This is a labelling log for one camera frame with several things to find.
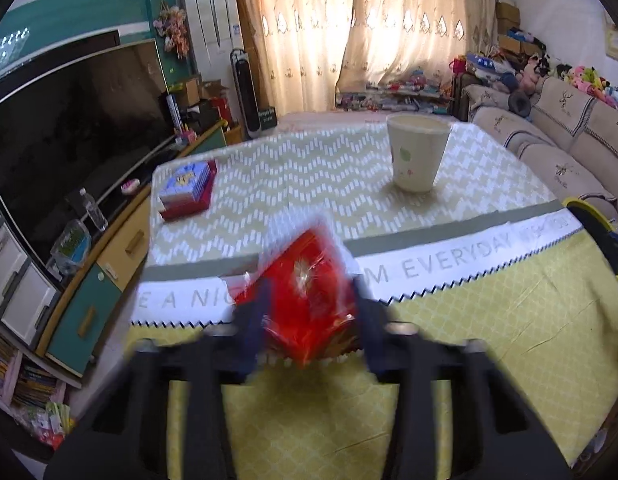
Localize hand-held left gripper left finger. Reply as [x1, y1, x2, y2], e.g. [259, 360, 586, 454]
[44, 275, 275, 480]

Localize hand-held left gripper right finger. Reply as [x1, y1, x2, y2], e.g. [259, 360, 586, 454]
[351, 275, 572, 480]

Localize red snack packet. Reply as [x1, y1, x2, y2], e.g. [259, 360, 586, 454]
[234, 225, 362, 369]

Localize white paper cup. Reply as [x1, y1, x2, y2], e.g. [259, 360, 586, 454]
[386, 114, 454, 194]

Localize yellow lattice tablecloth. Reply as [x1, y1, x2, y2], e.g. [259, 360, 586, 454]
[124, 230, 618, 480]

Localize teal and wood television cabinet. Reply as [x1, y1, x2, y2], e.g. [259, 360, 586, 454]
[36, 122, 228, 379]

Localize red and blue box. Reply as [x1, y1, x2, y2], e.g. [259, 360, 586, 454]
[158, 159, 219, 221]

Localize chevron patterned tablecloth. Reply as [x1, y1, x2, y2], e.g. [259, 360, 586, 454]
[132, 120, 588, 329]

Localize clear plastic bag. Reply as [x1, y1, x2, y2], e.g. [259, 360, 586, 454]
[50, 219, 93, 275]

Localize clear water bottle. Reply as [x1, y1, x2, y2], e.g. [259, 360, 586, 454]
[78, 188, 109, 233]

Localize colourful packets on floor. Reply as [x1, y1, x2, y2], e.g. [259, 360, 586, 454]
[19, 400, 73, 449]

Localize bookshelf with books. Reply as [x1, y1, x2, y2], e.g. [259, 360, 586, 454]
[0, 320, 71, 412]

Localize white drawer cabinet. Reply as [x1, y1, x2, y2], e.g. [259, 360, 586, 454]
[0, 195, 63, 347]

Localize black yellow-rimmed object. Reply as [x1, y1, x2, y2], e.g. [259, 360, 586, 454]
[561, 197, 618, 282]

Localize black tower fan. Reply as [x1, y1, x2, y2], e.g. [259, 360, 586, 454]
[230, 48, 263, 139]

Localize low shelf of toys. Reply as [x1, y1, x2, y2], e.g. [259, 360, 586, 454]
[335, 66, 461, 114]

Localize brown cardboard box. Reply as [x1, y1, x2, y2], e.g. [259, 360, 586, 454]
[181, 77, 226, 112]

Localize beige sofa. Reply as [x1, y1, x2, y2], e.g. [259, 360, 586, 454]
[461, 75, 618, 222]

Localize large black television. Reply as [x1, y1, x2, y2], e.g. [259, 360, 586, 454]
[0, 40, 183, 282]

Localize cream patterned curtains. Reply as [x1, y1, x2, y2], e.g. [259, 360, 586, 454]
[236, 0, 500, 114]

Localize white standing air conditioner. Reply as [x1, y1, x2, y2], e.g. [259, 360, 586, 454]
[183, 0, 245, 87]

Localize artificial flower bunch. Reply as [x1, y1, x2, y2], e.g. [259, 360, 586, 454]
[153, 4, 193, 59]

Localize row of plush toys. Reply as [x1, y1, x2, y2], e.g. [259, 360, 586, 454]
[514, 51, 618, 117]

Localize stacked cardboard boxes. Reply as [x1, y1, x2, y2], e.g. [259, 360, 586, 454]
[496, 2, 522, 37]

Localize crystal wall decoration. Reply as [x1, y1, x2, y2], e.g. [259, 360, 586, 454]
[0, 27, 31, 72]

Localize framed wall picture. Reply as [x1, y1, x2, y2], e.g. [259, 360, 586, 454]
[604, 15, 618, 64]

